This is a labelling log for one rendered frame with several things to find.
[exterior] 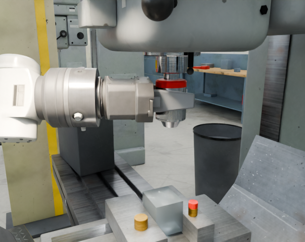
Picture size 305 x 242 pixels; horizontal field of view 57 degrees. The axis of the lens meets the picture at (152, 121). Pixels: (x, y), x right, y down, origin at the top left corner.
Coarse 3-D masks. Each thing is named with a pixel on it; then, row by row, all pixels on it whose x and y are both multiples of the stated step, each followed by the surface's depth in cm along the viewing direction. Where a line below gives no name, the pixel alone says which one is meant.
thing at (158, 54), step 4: (144, 52) 40; (148, 52) 39; (152, 52) 38; (156, 52) 38; (160, 52) 37; (164, 52) 37; (168, 52) 37; (172, 52) 37; (176, 52) 37; (180, 52) 37; (184, 52) 37; (196, 52) 38; (200, 52) 40; (160, 56) 38; (164, 56) 37; (168, 56) 37; (172, 56) 37; (176, 56) 37; (180, 56) 37; (184, 56) 38
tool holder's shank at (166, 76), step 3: (165, 75) 41; (168, 75) 41; (171, 75) 41; (174, 75) 41; (177, 75) 41; (165, 78) 41; (168, 78) 41; (171, 78) 41; (174, 78) 41; (177, 78) 41
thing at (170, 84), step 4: (156, 80) 42; (160, 80) 41; (164, 80) 41; (168, 80) 41; (172, 80) 41; (176, 80) 41; (180, 80) 41; (184, 80) 41; (156, 84) 42; (160, 84) 41; (164, 84) 40; (168, 84) 40; (172, 84) 40; (176, 84) 40; (180, 84) 40; (184, 84) 41
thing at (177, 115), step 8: (160, 88) 41; (168, 88) 40; (176, 88) 40; (184, 88) 41; (160, 112) 42; (168, 112) 41; (176, 112) 41; (184, 112) 42; (160, 120) 42; (168, 120) 41; (176, 120) 41
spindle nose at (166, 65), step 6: (162, 60) 40; (168, 60) 39; (174, 60) 39; (180, 60) 39; (186, 60) 40; (162, 66) 40; (168, 66) 39; (174, 66) 39; (180, 66) 40; (186, 66) 41; (156, 72) 41; (162, 72) 40; (168, 72) 40; (174, 72) 40; (180, 72) 40; (186, 72) 41
